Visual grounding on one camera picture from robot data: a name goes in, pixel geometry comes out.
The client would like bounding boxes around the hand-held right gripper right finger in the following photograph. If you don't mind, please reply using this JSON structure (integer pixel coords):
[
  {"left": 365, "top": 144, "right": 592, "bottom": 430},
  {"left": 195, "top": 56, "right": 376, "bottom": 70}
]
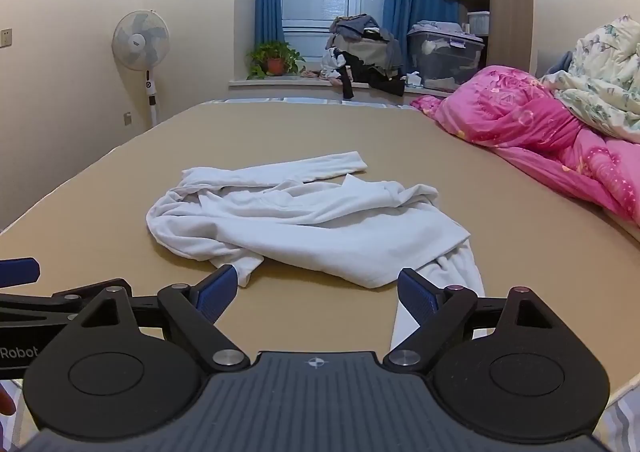
[{"left": 382, "top": 268, "right": 568, "bottom": 374}]

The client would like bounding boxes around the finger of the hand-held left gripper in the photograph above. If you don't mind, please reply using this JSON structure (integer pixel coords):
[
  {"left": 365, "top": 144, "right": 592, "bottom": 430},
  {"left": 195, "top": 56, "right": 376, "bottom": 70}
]
[
  {"left": 0, "top": 257, "right": 41, "bottom": 286},
  {"left": 0, "top": 282, "right": 107, "bottom": 329}
]

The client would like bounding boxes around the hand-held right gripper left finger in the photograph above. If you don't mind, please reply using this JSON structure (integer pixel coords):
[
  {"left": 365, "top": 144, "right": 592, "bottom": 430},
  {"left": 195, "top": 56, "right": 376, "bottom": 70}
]
[{"left": 75, "top": 264, "right": 252, "bottom": 374}]

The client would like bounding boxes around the white long-sleeved garment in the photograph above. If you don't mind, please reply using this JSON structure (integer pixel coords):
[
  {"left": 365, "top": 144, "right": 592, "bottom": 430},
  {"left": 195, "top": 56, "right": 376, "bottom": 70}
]
[{"left": 146, "top": 150, "right": 486, "bottom": 350}]

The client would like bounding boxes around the pile of dark clothes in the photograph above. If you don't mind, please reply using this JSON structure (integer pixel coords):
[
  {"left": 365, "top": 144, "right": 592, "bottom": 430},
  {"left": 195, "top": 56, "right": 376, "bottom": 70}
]
[{"left": 320, "top": 14, "right": 407, "bottom": 100}]

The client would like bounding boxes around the pink quilt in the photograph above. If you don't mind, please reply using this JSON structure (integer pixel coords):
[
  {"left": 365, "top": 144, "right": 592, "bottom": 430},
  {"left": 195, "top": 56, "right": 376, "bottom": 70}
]
[{"left": 410, "top": 64, "right": 640, "bottom": 228}]

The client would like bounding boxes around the white windowsill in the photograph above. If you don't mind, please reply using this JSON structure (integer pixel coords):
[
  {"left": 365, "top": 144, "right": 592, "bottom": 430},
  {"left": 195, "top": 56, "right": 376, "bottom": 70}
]
[{"left": 229, "top": 73, "right": 453, "bottom": 97}]

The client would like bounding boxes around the potted green plant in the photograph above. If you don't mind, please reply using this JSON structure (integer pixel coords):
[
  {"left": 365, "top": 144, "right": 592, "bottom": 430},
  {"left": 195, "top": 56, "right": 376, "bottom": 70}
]
[{"left": 246, "top": 41, "right": 306, "bottom": 81}]

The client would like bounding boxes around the grey plastic storage box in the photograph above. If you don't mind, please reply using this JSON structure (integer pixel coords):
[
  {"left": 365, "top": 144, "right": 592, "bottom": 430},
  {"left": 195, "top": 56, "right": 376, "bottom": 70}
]
[{"left": 406, "top": 22, "right": 486, "bottom": 93}]

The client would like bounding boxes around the grey striped cloth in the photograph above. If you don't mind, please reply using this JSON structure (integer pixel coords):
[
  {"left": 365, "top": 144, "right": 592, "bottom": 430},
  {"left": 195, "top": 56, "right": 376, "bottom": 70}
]
[{"left": 597, "top": 384, "right": 640, "bottom": 452}]

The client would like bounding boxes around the white standing fan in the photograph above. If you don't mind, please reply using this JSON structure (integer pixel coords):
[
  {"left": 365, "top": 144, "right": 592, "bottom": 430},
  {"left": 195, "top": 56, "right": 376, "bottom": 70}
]
[{"left": 112, "top": 9, "right": 171, "bottom": 128}]

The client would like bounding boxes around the white slatted basket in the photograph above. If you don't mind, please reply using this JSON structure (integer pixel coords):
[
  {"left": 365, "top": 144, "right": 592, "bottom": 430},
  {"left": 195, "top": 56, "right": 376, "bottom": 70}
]
[{"left": 465, "top": 9, "right": 491, "bottom": 36}]

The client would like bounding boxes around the pale floral quilt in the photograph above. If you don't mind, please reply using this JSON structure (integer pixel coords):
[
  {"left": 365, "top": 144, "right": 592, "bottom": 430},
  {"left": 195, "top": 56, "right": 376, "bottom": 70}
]
[{"left": 540, "top": 14, "right": 640, "bottom": 144}]

